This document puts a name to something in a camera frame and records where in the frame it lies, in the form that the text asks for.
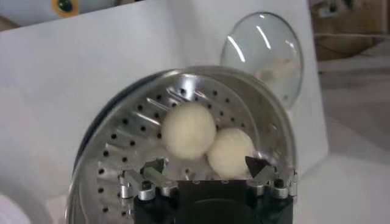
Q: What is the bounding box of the stainless steel steamer basket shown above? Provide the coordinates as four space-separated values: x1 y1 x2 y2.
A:
65 65 298 224

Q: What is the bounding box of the glass lid with white handle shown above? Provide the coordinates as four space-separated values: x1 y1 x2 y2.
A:
219 12 305 110

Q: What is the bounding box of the white round plate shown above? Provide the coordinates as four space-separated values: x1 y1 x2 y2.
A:
0 193 33 224

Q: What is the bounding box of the white steamed baozi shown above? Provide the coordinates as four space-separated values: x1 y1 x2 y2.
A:
161 102 218 161
207 127 256 180

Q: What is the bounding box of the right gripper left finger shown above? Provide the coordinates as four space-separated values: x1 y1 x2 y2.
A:
118 157 179 201

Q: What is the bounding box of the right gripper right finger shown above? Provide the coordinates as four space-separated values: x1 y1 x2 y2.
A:
245 155 298 200

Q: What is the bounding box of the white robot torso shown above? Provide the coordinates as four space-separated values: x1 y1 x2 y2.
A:
0 0 144 28

